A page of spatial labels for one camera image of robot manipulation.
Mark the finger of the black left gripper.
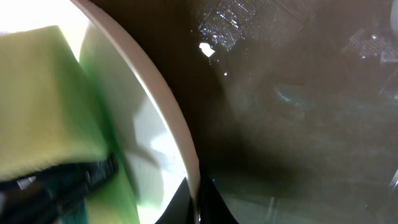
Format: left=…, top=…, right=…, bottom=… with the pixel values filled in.
left=1, top=154, right=119, bottom=223

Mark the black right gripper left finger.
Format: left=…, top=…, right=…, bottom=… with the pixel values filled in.
left=155, top=179, right=195, bottom=224

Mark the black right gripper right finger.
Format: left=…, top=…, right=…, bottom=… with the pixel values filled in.
left=198, top=177, right=238, bottom=224

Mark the white plate with green streak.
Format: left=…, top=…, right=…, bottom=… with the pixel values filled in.
left=1, top=1, right=200, bottom=223

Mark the green yellow sponge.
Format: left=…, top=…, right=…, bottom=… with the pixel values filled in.
left=1, top=26, right=139, bottom=223

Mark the large dark serving tray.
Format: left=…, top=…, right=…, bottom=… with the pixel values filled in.
left=96, top=0, right=397, bottom=223

